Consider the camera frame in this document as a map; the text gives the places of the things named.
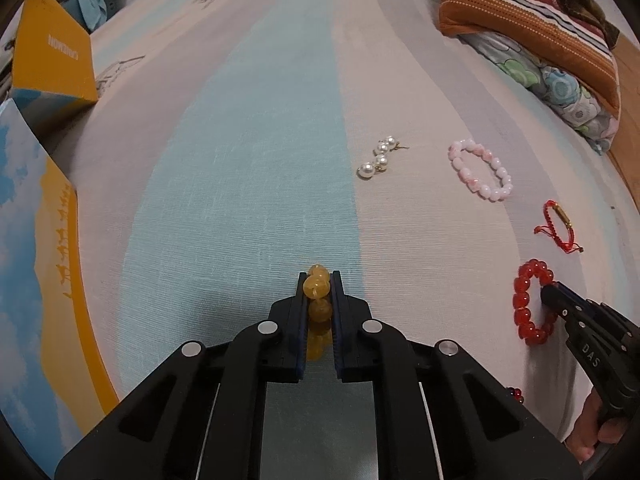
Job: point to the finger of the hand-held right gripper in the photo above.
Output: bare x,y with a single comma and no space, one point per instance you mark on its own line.
555,296

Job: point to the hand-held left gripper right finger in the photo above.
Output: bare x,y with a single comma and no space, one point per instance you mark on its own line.
337,320

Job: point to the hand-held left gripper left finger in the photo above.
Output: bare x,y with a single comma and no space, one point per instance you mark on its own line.
302,320

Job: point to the person's right hand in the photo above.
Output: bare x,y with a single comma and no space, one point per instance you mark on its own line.
587,432

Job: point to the pearl earring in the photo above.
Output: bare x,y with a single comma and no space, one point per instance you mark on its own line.
366,169
384,147

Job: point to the striped bed sheet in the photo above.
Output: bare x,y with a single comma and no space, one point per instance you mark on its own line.
250,160

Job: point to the floral quilt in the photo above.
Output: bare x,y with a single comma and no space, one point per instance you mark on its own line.
565,87

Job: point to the orange cardboard box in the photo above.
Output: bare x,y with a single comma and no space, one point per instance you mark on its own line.
55,55

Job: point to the blue cloth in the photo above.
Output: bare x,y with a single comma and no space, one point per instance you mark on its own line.
92,2

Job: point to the wooden bed frame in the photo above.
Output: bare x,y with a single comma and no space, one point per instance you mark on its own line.
627,110

